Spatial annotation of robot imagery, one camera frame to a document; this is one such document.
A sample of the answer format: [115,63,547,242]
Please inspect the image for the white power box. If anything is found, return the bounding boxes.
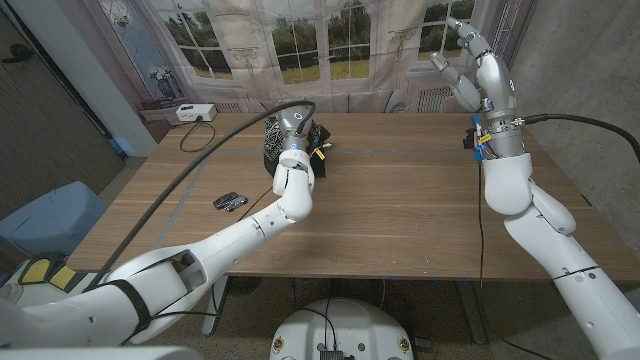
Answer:
[175,103,218,123]

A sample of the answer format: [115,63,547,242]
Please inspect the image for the grey table leg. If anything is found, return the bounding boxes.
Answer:
[202,275,229,336]
[454,280,489,345]

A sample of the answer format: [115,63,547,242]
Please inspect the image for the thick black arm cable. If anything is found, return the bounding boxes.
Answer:
[84,99,318,294]
[519,113,640,164]

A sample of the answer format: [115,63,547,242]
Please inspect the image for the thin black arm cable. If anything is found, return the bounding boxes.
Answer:
[477,160,554,360]
[149,185,275,321]

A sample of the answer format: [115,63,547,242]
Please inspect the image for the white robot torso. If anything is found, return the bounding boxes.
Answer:
[269,297,415,360]

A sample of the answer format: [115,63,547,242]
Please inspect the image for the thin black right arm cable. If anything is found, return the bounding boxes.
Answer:
[477,160,554,360]

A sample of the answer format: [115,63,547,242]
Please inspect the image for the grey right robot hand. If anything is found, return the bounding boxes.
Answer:
[430,16,526,159]

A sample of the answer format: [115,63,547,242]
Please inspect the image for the yellow and black floor item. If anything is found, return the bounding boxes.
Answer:
[17,256,76,294]

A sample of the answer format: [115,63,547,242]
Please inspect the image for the printed window backdrop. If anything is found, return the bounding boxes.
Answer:
[82,0,539,115]

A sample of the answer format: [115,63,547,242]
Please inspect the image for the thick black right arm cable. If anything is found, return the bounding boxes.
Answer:
[519,113,640,164]

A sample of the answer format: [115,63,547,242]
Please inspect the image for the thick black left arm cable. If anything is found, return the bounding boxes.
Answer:
[84,99,318,294]

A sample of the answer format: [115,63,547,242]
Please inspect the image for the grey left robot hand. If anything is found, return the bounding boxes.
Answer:
[275,104,321,154]

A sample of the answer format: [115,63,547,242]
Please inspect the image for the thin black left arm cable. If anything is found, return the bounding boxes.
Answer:
[149,185,275,321]

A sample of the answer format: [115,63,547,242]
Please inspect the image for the black paisley bandana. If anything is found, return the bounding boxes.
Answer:
[262,115,332,179]

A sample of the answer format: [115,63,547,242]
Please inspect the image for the thin black power box cable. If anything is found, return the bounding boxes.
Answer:
[178,118,217,154]

